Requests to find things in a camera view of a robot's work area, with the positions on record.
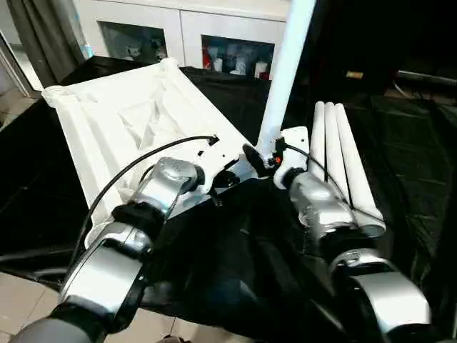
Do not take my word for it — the white plastic table leg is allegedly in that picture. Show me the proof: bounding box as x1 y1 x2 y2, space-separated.
308 101 336 187
323 102 353 215
255 0 317 161
335 103 386 237

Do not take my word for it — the white plastic table top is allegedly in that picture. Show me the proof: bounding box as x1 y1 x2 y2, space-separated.
41 57 261 247

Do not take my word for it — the black plastic sheet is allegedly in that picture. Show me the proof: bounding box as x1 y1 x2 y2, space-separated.
0 55 457 340

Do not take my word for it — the white glass-door cabinet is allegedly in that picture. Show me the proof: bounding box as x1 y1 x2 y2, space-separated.
73 0 290 81

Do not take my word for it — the black backdrop cloth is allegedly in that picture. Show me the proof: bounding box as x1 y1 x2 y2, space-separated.
285 0 457 96

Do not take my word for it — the grey curtain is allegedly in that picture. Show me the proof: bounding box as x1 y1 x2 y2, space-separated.
6 0 86 85

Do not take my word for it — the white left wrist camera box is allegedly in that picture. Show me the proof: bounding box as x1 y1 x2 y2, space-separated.
194 134 247 196

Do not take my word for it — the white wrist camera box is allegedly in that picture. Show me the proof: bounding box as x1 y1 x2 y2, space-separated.
194 134 247 196
273 126 310 190

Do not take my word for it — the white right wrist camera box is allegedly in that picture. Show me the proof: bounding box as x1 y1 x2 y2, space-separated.
273 126 310 190

